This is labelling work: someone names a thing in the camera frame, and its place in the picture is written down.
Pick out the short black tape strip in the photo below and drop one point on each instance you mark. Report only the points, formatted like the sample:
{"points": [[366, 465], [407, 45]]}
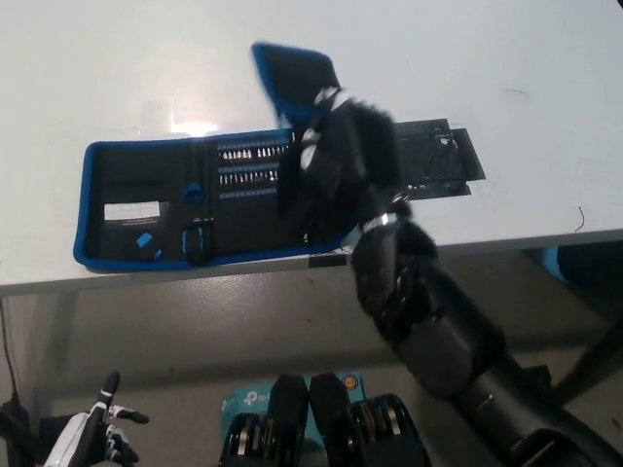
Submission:
{"points": [[327, 261]]}

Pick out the blue-trimmed black toolkit roll case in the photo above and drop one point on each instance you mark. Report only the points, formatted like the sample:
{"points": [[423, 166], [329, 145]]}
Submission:
{"points": [[243, 214]]}

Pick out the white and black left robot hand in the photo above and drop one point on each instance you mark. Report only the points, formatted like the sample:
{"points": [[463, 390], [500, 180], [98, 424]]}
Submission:
{"points": [[80, 433]]}

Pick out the blue suction cup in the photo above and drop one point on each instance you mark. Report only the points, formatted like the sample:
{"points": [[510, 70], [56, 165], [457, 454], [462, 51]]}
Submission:
{"points": [[192, 192]]}

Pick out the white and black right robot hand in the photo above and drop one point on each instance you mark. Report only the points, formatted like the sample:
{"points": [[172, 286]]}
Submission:
{"points": [[350, 155]]}

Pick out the blue and black chair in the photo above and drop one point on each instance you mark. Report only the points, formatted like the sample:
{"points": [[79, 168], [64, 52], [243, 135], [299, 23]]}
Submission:
{"points": [[584, 267]]}

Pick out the black table leg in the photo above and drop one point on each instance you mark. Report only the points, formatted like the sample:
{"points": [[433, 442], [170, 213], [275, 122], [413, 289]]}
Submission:
{"points": [[591, 360]]}

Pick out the black card with white label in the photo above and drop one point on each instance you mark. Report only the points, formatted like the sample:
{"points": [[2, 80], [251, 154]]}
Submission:
{"points": [[131, 210]]}

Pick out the small blue pick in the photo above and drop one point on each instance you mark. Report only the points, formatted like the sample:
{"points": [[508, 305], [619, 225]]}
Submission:
{"points": [[157, 253]]}

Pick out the black floor plate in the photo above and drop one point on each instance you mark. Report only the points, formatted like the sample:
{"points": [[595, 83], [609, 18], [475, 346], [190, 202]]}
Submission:
{"points": [[538, 375]]}

